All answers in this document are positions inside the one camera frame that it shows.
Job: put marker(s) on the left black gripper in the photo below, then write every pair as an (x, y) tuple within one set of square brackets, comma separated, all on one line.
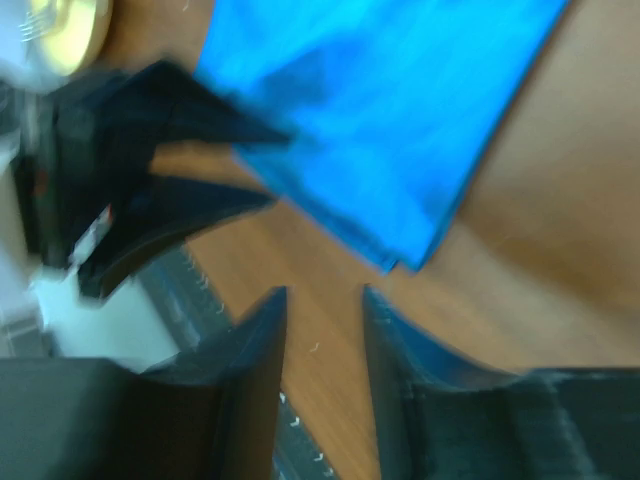
[(86, 146)]

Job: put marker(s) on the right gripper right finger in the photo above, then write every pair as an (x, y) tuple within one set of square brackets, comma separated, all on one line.
[(440, 415)]

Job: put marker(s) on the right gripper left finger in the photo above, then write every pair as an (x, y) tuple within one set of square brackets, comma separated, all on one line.
[(90, 418)]

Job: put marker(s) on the blue cloth napkin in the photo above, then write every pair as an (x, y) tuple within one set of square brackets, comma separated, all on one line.
[(390, 105)]

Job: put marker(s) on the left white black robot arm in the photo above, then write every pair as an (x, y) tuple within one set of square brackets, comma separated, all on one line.
[(42, 311)]

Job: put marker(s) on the tan round plate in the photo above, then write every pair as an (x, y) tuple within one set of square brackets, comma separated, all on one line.
[(69, 34)]

